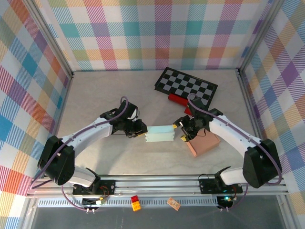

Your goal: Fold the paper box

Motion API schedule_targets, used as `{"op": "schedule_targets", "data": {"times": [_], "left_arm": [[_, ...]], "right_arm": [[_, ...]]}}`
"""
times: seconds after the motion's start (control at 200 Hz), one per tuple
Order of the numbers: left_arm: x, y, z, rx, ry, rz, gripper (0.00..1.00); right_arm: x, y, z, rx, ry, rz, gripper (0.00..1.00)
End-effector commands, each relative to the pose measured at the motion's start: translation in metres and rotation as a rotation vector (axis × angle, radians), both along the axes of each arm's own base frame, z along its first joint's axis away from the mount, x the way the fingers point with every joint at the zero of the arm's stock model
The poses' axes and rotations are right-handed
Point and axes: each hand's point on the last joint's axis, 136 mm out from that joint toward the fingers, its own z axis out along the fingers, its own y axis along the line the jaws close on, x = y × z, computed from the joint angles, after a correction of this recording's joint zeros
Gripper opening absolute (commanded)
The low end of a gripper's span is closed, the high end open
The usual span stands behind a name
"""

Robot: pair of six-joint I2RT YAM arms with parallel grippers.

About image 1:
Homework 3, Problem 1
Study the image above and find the slotted grey cable duct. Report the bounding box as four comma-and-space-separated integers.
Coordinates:
37, 198, 221, 208

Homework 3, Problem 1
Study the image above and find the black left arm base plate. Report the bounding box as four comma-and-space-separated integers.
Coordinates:
72, 180, 116, 196

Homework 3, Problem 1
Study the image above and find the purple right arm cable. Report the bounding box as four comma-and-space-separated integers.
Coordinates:
187, 94, 283, 212

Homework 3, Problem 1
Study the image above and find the pink paper box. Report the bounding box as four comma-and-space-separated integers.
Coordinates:
185, 130, 220, 158

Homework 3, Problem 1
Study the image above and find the aluminium rail frame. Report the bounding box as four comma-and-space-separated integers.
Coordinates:
26, 173, 290, 198

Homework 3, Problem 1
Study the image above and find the red toy block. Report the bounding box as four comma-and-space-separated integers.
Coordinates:
167, 94, 193, 115

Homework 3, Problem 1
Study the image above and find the light blue paper box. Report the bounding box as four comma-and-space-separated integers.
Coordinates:
144, 125, 176, 143

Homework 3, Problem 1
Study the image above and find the red yellow toy brick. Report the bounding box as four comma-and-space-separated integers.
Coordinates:
130, 195, 142, 212

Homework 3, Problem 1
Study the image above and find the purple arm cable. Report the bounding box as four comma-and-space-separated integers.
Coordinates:
30, 96, 129, 212
187, 94, 283, 212

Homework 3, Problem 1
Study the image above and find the orange printed tag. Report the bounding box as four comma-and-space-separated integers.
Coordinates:
166, 197, 181, 211

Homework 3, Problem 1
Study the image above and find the black grey checkerboard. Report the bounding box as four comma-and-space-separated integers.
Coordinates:
154, 67, 219, 111

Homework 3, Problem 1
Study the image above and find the aluminium corner post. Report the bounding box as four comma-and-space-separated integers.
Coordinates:
235, 0, 285, 74
25, 0, 74, 79

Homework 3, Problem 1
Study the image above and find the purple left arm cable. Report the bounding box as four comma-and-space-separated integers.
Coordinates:
30, 96, 129, 212

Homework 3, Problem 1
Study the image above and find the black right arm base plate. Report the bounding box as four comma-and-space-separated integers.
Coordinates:
199, 178, 244, 194

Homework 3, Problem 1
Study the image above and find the aluminium side rail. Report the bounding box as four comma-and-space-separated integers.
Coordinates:
235, 68, 274, 176
41, 71, 76, 178

